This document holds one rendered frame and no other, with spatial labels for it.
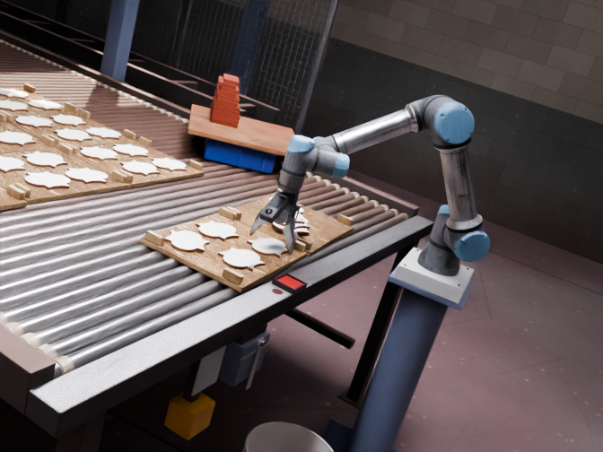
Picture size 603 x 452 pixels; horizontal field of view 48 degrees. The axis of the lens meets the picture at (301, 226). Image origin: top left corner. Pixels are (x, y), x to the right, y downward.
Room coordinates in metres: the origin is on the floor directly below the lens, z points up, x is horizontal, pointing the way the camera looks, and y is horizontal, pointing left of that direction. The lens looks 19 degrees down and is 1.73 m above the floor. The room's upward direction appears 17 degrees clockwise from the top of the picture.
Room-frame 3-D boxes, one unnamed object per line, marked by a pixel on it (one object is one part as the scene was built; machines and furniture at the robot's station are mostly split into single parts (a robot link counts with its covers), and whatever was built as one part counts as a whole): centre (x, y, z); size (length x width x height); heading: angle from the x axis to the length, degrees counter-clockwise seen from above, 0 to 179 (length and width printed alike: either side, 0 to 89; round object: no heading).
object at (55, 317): (2.05, 0.12, 0.90); 1.95 x 0.05 x 0.05; 155
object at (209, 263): (1.91, 0.19, 0.93); 0.41 x 0.35 x 0.02; 159
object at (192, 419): (1.45, 0.13, 0.74); 0.09 x 0.08 x 0.24; 155
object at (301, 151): (2.01, 0.07, 1.24); 0.09 x 0.08 x 0.11; 106
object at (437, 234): (2.30, -0.51, 1.09); 0.13 x 0.12 x 0.14; 16
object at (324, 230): (2.30, 0.04, 0.93); 0.41 x 0.35 x 0.02; 160
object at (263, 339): (1.61, 0.06, 0.77); 0.14 x 0.11 x 0.18; 155
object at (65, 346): (2.01, 0.03, 0.90); 1.95 x 0.05 x 0.05; 155
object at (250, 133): (3.03, 0.37, 1.03); 0.50 x 0.50 x 0.02; 13
